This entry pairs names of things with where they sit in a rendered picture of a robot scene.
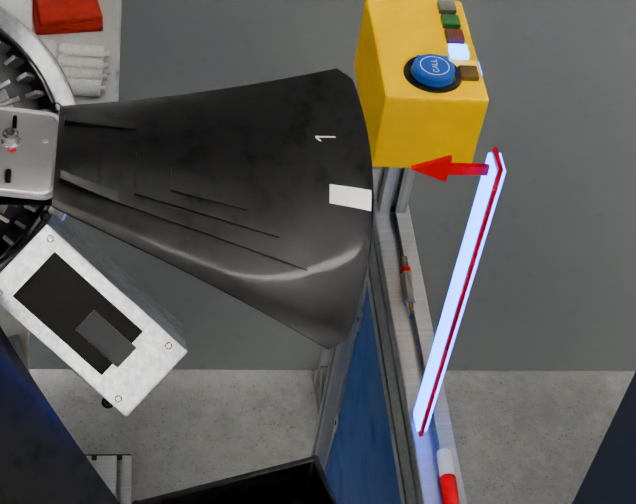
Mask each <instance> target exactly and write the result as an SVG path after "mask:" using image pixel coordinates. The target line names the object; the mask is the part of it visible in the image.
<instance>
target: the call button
mask: <svg viewBox="0 0 636 504"><path fill-rule="evenodd" d="M412 75H413V77H414V78H415V79H416V80H417V81H418V82H420V83H422V84H424V85H427V86H431V87H444V86H448V85H450V84H451V83H452V81H453V79H454V75H455V67H454V65H453V64H452V63H451V62H450V61H449V59H448V56H440V55H436V54H425V55H417V58H416V59H415V60H414V62H413V67H412Z"/></svg>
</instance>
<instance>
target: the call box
mask: <svg viewBox="0 0 636 504"><path fill-rule="evenodd" d="M454 2H455V5H456V9H457V13H456V15H458V16H459V20H460V23H461V27H460V29H462V31H463V34H464V38H465V43H464V44H466V45H467V49H468V52H469V59H451V58H450V54H449V50H448V45H449V44H448V43H447V42H446V38H445V35H444V30H445V29H444V28H443V27H442V23H441V19H440V16H441V14H439V12H438V8H437V4H436V3H437V0H365V4H364V9H363V15H362V21H361V27H360V33H359V38H358V44H357V50H356V56H355V61H354V69H355V74H356V80H357V86H358V92H359V97H360V103H361V106H362V110H363V114H364V118H365V122H366V127H367V132H368V138H369V144H370V150H371V158H372V165H373V166H375V167H398V168H411V166H412V165H416V164H419V163H423V162H427V161H430V160H434V159H437V158H441V157H445V156H448V155H452V161H451V163H472V160H473V157H474V153H475V150H476V146H477V142H478V139H479V135H480V131H481V128H482V124H483V121H484V117H485V113H486V110H487V106H488V103H489V99H488V95H487V92H486V88H485V84H484V81H483V77H482V74H481V70H480V67H479V63H478V60H477V56H476V53H475V49H474V46H473V42H472V39H471V35H470V32H469V28H468V25H467V21H466V18H465V14H464V11H463V7H462V4H461V2H459V1H454ZM425 54H436V55H440V56H448V59H449V61H450V62H451V63H452V64H453V65H454V67H455V75H454V79H453V81H452V83H451V84H450V85H448V86H444V87H431V86H427V85H424V84H422V83H420V82H418V81H417V80H416V79H415V78H414V77H413V75H412V67H413V62H414V60H415V59H416V58H417V55H425ZM459 65H471V66H477V70H478V73H479V77H480V78H479V81H461V79H460V75H459V72H458V66H459Z"/></svg>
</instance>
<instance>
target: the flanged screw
mask: <svg viewBox="0 0 636 504"><path fill-rule="evenodd" d="M1 144H2V145H3V146H4V147H6V148H7V150H8V151H9V152H16V147H18V146H19V145H20V144H21V138H20V137H19V132H18V130H16V129H14V128H7V129H5V130H4V131H3V132H2V139H1Z"/></svg>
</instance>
